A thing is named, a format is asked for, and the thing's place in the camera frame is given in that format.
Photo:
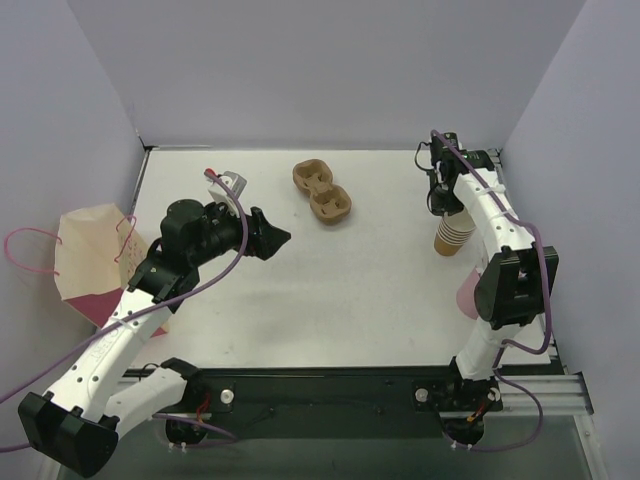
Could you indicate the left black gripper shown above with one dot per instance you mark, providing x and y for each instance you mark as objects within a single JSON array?
[{"x": 255, "y": 232}]

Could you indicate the pink cup with straws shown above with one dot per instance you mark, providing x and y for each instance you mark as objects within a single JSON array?
[{"x": 465, "y": 299}]

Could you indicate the stack of brown paper cups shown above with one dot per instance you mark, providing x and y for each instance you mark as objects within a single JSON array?
[{"x": 453, "y": 233}]

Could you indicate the aluminium frame rail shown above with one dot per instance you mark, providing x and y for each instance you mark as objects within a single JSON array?
[{"x": 558, "y": 392}]

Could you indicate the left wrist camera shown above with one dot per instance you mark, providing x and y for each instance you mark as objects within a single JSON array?
[{"x": 226, "y": 187}]

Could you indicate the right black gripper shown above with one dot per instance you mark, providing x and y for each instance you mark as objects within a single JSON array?
[{"x": 445, "y": 201}]

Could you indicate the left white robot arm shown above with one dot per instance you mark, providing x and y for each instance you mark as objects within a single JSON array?
[{"x": 80, "y": 418}]

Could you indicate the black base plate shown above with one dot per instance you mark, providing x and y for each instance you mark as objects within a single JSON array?
[{"x": 354, "y": 403}]

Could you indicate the brown pulp cup carrier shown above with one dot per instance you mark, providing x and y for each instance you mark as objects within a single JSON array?
[{"x": 329, "y": 202}]

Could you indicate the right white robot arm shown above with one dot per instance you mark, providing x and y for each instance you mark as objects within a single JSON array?
[{"x": 510, "y": 289}]

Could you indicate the cream and pink paper bag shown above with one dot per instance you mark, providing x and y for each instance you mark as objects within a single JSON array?
[{"x": 97, "y": 250}]

